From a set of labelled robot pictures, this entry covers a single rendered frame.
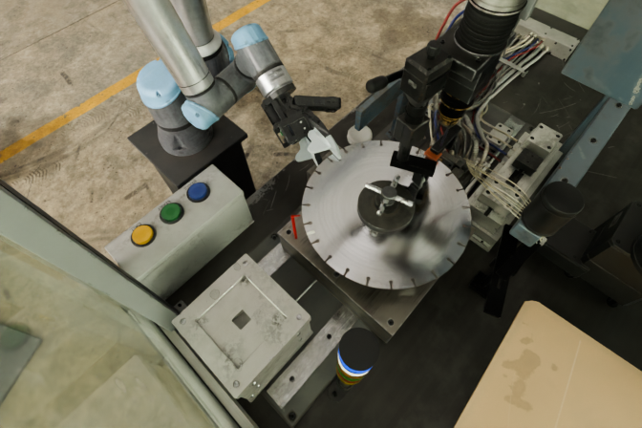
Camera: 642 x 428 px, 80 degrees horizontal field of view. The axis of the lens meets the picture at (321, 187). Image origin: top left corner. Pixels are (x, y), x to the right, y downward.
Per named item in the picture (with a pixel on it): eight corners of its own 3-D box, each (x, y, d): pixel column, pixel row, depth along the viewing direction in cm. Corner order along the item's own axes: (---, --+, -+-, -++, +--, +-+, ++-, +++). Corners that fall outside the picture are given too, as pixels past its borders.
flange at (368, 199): (415, 234, 72) (417, 228, 70) (355, 229, 73) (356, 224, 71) (413, 183, 78) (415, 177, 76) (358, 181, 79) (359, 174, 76)
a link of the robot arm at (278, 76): (280, 73, 90) (288, 59, 83) (290, 90, 91) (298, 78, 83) (253, 87, 88) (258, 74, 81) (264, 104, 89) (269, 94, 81)
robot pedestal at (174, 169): (176, 241, 175) (89, 139, 111) (242, 186, 190) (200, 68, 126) (232, 301, 161) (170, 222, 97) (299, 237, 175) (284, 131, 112)
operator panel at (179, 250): (161, 303, 86) (133, 283, 73) (135, 271, 90) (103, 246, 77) (254, 221, 97) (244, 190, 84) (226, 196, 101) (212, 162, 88)
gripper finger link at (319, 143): (322, 170, 80) (298, 144, 84) (345, 157, 82) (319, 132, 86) (321, 161, 77) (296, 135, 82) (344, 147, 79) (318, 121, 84)
